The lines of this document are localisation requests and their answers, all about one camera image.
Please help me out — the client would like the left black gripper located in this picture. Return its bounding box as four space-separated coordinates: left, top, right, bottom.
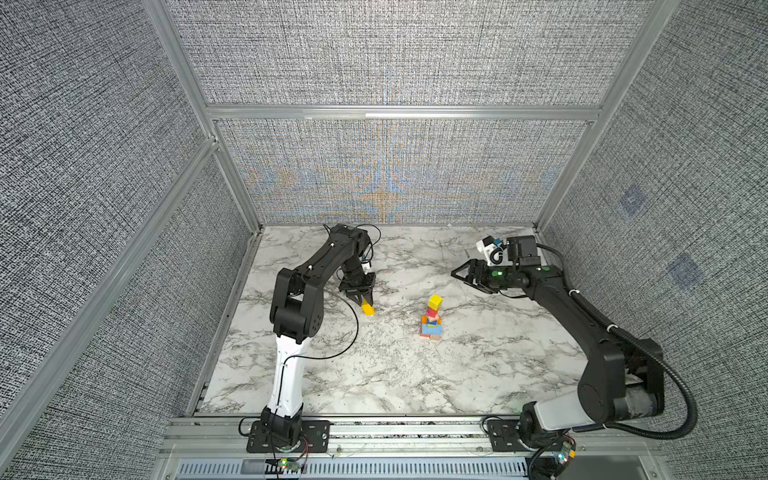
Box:
339 259 375 305

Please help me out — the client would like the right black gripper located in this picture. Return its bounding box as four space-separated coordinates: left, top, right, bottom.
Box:
451 259 519 292

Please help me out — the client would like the yellow wedge wood block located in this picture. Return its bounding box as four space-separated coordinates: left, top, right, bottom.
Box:
361 301 375 316

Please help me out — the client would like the yellow wood cube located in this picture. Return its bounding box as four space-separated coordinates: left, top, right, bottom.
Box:
428 294 443 311

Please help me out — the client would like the light blue wood block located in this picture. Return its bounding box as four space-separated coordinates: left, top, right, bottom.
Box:
421 325 443 335

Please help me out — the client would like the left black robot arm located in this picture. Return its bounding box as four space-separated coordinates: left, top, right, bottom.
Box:
260 224 376 448

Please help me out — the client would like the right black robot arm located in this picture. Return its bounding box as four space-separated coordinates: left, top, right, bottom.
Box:
451 259 665 448

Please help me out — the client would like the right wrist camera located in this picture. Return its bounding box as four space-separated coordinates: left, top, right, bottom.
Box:
476 235 541 267

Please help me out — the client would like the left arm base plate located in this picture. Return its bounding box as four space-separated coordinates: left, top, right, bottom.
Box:
245 420 332 454

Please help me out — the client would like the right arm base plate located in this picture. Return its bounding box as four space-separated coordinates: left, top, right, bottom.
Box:
480 416 566 453

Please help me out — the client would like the aluminium mounting rail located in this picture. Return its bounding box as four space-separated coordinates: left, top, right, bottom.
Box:
159 415 661 458

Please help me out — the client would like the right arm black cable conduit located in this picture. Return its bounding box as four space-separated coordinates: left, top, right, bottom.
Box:
536 242 700 441

